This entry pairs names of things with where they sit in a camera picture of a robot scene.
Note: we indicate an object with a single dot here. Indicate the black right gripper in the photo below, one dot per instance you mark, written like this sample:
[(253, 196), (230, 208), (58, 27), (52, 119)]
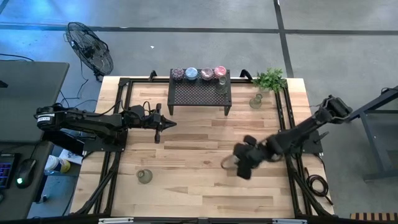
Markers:
[(248, 155)]

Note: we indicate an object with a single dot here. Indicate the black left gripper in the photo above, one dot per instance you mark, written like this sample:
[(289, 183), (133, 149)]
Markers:
[(149, 120)]

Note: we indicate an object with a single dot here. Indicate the clear glass candlestick holder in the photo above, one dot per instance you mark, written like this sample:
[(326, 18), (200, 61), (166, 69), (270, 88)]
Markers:
[(144, 176), (255, 102), (221, 88), (224, 162)]

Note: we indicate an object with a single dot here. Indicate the dark purple patterned candle tin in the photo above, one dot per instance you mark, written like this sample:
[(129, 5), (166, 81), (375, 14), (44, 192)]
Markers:
[(178, 74)]

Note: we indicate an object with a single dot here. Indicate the blue patterned candle tin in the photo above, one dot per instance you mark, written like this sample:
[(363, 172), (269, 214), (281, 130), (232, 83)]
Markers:
[(191, 73)]

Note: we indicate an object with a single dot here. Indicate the maroon patterned candle tin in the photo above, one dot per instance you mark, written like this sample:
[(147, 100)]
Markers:
[(206, 74)]

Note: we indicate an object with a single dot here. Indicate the pink patterned candle tin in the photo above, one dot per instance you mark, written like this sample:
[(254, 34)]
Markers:
[(220, 71)]

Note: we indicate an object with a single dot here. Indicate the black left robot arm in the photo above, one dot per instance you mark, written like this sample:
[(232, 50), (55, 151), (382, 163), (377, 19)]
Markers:
[(77, 119)]

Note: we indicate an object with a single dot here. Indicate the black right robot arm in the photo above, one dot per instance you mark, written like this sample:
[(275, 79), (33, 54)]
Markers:
[(304, 127)]

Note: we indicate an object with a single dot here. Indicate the black perforated metal shelf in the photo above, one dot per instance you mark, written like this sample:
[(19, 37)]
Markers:
[(199, 96)]

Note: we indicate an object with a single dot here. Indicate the green plant in white pot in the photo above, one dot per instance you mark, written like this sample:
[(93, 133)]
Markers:
[(270, 80)]

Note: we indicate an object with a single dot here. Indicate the white paper sheet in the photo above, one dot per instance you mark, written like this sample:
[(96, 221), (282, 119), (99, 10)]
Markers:
[(72, 157)]

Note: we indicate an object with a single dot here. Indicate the black floor fan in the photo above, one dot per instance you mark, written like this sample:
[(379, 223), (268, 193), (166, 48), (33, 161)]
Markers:
[(90, 49)]

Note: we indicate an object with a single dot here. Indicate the white and yellow canister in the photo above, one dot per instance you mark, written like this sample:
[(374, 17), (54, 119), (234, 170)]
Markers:
[(56, 163)]

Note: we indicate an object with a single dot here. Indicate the dark grey desk top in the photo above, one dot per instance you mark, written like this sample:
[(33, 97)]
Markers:
[(25, 93), (18, 203)]

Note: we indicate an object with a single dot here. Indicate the striped wooden board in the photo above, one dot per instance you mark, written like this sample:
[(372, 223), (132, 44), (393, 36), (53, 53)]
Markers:
[(373, 216)]

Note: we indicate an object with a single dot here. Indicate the black computer mouse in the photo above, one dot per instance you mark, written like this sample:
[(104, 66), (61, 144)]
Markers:
[(26, 171)]

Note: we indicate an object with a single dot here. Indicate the black backlit keyboard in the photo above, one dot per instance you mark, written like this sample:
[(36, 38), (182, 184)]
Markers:
[(6, 171)]

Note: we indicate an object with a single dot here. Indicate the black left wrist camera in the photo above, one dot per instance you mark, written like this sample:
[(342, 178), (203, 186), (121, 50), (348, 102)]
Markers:
[(136, 110)]

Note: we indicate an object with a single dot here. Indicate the black frame bracket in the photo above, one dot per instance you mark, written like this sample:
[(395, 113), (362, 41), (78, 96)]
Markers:
[(152, 75), (245, 74)]

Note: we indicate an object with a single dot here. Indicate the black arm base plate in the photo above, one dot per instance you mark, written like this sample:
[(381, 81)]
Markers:
[(93, 145), (312, 146)]

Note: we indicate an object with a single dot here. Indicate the white metal bracket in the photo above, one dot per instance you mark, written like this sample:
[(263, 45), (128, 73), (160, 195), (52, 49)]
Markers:
[(115, 220), (289, 221)]

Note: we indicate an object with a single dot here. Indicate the black metal table frame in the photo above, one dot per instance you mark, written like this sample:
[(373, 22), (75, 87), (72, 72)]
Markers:
[(236, 81)]

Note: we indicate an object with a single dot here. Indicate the black metal cart frame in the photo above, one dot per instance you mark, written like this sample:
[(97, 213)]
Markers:
[(382, 175)]

